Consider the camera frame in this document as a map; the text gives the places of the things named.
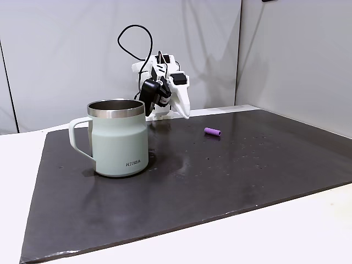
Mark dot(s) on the mint green steel-rimmed mug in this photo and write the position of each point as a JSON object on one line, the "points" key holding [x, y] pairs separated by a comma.
{"points": [[118, 143]]}

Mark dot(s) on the black oval webcam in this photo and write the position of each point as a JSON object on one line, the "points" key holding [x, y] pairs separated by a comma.
{"points": [[148, 93]]}

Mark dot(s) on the black mat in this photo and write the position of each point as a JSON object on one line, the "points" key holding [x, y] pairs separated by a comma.
{"points": [[192, 178]]}

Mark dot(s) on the purple pen grip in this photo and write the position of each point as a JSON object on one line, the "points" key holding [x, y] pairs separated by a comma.
{"points": [[212, 132]]}

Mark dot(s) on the black wall fixture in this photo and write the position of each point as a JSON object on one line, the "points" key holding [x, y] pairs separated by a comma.
{"points": [[269, 0]]}

